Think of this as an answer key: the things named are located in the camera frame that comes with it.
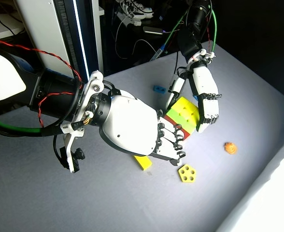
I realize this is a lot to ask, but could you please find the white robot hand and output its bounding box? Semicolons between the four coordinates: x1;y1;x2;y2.
99;93;187;166
165;64;222;133

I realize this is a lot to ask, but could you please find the Rubik's cube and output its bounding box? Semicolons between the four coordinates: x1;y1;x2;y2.
163;96;200;141

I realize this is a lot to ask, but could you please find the yellow rectangular block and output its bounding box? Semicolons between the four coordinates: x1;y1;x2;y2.
134;155;153;171

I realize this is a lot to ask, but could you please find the grey flat device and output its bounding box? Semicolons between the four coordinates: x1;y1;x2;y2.
142;26;164;35

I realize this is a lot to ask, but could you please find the orange swirl cookie toy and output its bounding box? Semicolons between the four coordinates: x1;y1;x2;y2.
223;142;238;155

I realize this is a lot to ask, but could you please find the yellow pentagon block with holes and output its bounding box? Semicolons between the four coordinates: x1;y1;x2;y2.
177;163;197;184

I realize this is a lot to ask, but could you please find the grey table cloth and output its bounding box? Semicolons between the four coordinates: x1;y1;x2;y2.
0;41;284;232

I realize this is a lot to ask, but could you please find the white power strip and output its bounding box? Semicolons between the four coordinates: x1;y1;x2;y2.
116;11;142;27

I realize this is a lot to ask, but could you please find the white robot body column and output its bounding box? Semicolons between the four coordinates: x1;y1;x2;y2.
14;0;104;80

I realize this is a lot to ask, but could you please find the white side desk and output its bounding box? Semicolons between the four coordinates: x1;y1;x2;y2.
0;12;26;41

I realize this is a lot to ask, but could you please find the thin green cable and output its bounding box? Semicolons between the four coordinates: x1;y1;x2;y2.
206;8;217;53

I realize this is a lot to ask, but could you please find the red twisted wire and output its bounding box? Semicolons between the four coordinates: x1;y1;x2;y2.
0;39;84;128

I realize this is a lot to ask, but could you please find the thick green cable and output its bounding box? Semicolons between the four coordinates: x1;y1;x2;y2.
0;110;62;138

